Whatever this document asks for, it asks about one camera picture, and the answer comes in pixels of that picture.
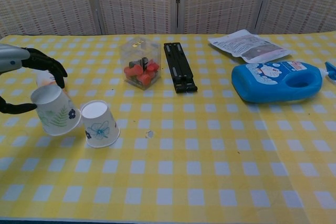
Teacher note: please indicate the blue pump bottle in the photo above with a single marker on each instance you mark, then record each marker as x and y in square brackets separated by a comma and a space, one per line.
[267, 82]

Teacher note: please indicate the white printed pouch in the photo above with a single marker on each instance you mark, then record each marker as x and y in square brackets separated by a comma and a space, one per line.
[246, 47]

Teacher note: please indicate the woven folding screen panel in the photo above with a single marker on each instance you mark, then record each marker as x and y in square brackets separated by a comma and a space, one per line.
[302, 1]
[134, 1]
[220, 1]
[44, 1]

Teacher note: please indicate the white paper cup blue flower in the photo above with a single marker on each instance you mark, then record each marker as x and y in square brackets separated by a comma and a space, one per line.
[101, 127]

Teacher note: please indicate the clear plastic box red parts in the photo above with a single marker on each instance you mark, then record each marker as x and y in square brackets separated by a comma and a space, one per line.
[140, 64]

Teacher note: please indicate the yellow checkered tablecloth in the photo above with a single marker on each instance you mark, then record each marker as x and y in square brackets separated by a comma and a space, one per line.
[183, 169]

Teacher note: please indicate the black folding stand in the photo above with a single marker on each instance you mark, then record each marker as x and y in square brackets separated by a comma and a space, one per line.
[179, 68]

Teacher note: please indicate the translucent orange plastic cup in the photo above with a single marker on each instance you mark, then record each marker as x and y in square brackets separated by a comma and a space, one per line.
[46, 79]

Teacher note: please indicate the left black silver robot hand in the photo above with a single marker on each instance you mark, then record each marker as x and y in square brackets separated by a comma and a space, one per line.
[39, 60]

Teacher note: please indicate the white paper cup fern print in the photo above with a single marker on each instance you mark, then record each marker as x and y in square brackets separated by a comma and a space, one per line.
[57, 113]

